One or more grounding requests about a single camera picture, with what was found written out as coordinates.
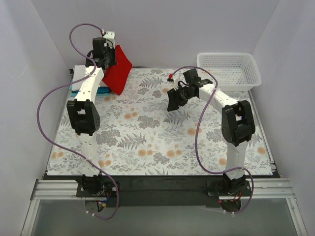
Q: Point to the red t shirt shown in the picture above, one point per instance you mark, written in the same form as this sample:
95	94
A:
115	77

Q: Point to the floral patterned tablecloth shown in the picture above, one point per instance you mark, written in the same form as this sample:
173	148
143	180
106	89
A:
138	136

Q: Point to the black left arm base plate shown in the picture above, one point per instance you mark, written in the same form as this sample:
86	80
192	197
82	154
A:
102	190

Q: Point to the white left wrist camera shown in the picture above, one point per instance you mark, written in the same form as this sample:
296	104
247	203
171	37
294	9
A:
110	38

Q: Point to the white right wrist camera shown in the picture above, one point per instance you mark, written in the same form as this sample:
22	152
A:
176	81

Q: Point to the teal folded t shirt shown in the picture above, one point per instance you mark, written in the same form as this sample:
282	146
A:
102	91

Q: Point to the white folded t shirt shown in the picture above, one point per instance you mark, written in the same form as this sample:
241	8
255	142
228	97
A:
79	73

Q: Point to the aluminium front rail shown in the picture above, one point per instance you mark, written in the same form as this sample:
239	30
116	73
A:
263	188

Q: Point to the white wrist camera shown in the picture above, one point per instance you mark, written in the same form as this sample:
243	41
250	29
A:
176	81
110	38

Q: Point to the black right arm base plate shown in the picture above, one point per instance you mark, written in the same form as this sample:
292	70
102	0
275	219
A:
226	187

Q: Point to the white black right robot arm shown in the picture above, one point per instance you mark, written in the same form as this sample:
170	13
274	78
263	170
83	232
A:
237	123

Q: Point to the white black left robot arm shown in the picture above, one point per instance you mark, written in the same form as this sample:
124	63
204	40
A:
83	115

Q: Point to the white plastic basket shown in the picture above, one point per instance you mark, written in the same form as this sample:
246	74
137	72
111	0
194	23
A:
233	71

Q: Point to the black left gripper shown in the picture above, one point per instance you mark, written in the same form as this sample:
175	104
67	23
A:
110	60

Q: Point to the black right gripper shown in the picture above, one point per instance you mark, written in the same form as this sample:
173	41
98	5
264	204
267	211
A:
176	96

